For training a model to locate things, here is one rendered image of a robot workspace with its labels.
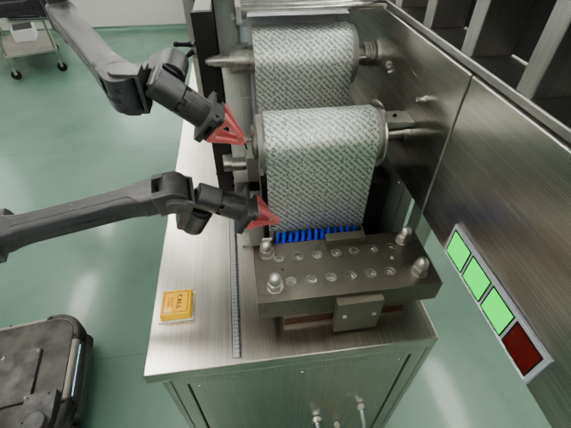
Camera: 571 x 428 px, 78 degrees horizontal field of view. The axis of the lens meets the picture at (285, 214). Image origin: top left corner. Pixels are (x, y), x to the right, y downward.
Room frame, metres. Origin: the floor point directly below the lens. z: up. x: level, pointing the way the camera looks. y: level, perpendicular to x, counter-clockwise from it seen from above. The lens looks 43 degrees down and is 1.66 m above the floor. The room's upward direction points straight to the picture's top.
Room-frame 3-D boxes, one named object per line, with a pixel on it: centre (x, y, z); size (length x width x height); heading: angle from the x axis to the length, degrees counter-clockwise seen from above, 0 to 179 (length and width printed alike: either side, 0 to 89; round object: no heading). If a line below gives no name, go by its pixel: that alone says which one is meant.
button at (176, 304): (0.48, 0.26, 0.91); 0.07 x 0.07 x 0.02; 8
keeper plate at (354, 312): (0.42, -0.16, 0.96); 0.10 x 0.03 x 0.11; 98
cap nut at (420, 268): (0.48, -0.30, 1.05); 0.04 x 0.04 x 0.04
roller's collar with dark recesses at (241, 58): (0.91, 0.11, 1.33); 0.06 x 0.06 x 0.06; 8
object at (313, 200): (0.62, -0.08, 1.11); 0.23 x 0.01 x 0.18; 98
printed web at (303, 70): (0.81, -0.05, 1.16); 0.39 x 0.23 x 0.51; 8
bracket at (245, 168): (0.69, 0.10, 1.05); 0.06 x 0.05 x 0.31; 98
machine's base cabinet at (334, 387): (1.60, 0.13, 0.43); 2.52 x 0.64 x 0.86; 8
